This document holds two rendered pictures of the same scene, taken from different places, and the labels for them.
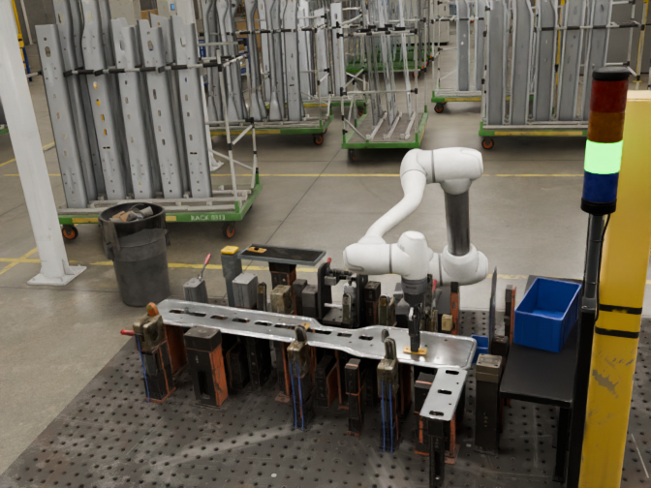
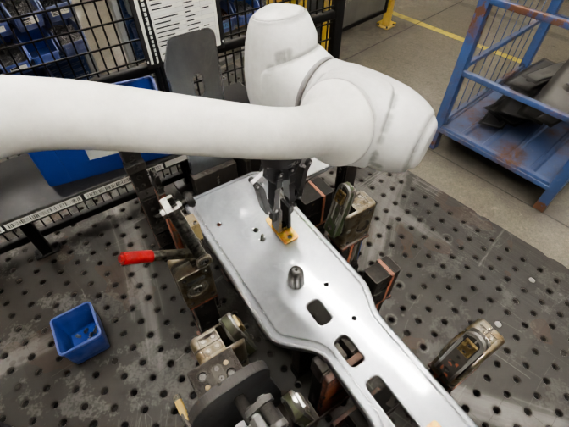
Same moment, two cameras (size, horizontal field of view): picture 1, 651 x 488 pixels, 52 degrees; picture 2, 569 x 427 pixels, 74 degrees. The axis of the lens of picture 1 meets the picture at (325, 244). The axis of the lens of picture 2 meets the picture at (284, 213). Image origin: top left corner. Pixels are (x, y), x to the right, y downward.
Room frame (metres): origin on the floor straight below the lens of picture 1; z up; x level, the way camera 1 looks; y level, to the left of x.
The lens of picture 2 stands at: (2.52, -0.01, 1.66)
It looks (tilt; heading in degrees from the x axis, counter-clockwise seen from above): 50 degrees down; 214
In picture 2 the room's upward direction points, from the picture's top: straight up
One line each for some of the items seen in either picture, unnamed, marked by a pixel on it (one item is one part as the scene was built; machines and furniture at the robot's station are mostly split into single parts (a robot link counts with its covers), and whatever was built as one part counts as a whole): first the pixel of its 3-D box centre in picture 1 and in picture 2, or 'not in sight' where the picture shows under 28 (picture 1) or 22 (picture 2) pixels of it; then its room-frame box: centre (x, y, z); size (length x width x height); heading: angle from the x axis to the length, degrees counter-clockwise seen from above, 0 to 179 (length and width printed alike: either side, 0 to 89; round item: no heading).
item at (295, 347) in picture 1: (300, 382); (444, 374); (2.13, 0.13, 0.87); 0.12 x 0.09 x 0.35; 157
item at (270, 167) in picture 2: (414, 301); (280, 159); (2.09, -0.30, 1.20); 0.08 x 0.07 x 0.09; 157
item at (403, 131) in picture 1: (387, 82); not in sight; (9.21, -0.98, 0.88); 1.91 x 1.00 x 1.76; 167
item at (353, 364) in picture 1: (355, 398); (369, 301); (2.05, -0.07, 0.84); 0.11 x 0.08 x 0.29; 157
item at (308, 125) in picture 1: (263, 81); not in sight; (10.06, 0.76, 0.88); 1.91 x 1.00 x 1.76; 79
